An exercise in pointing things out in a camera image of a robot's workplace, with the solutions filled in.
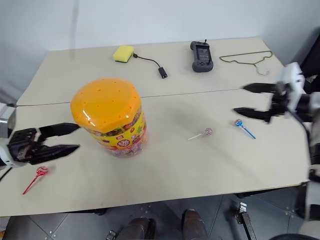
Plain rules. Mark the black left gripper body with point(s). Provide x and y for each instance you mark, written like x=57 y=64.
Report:
x=23 y=146

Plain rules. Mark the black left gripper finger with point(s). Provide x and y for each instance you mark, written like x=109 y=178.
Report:
x=58 y=128
x=58 y=150

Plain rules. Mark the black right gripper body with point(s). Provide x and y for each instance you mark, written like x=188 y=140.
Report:
x=278 y=101

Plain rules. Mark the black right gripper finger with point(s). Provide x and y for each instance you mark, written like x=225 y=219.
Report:
x=252 y=113
x=258 y=88

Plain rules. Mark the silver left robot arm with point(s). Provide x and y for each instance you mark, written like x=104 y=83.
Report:
x=2 y=128

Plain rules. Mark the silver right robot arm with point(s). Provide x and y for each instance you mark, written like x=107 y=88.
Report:
x=313 y=140

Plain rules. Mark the orange perforated jar lid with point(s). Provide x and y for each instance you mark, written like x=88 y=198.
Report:
x=106 y=102

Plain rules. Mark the clear plastic lollipop jar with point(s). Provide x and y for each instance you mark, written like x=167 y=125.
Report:
x=121 y=145

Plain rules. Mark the blue stick lollipop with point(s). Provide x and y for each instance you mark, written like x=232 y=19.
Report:
x=238 y=123

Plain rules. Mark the red stick lollipop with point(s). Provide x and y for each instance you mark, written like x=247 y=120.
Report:
x=42 y=171

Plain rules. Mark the white stick lollipop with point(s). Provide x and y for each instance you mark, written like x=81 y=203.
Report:
x=207 y=131

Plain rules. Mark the grey handheld controller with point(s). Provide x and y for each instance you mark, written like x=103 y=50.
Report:
x=201 y=56

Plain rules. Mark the yellow sponge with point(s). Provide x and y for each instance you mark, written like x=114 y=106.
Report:
x=122 y=53

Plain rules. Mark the black table leg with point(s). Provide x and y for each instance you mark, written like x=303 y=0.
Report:
x=243 y=220

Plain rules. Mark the dark brown rounded shape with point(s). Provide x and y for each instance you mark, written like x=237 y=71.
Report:
x=193 y=225
x=137 y=228

